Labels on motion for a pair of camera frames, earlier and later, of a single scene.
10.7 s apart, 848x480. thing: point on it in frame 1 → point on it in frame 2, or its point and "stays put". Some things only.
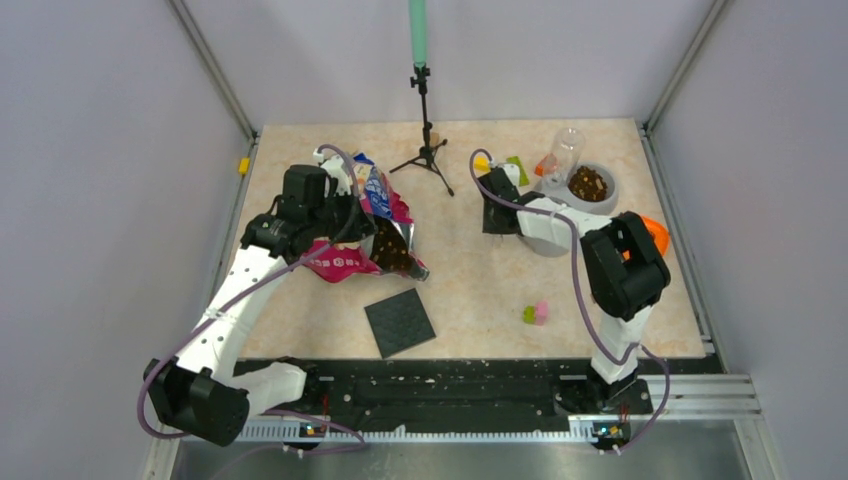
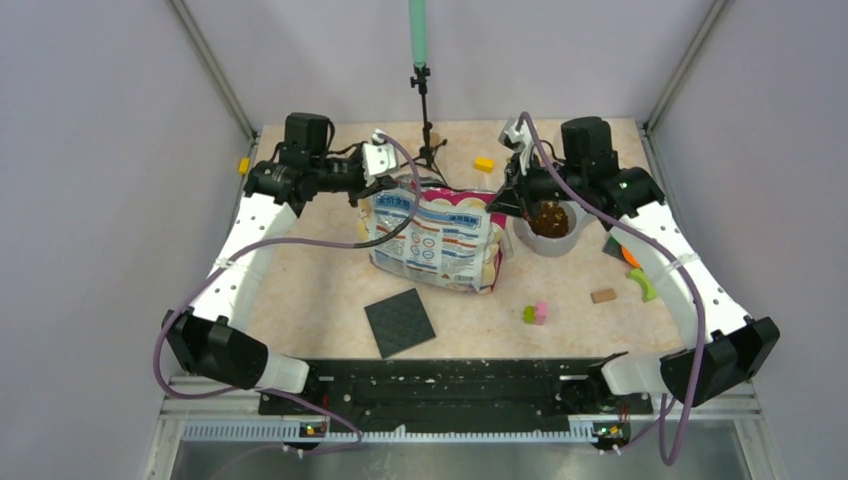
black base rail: x=432 y=392 stays put
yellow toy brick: x=481 y=164 stays put
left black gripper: x=358 y=226 → x=369 y=186
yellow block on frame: x=244 y=165 stays put
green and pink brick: x=536 y=314 stays put
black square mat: x=399 y=323 stays put
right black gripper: x=489 y=226 → x=515 y=196
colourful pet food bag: x=389 y=250 → x=455 y=240
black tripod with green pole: x=418 y=29 stays put
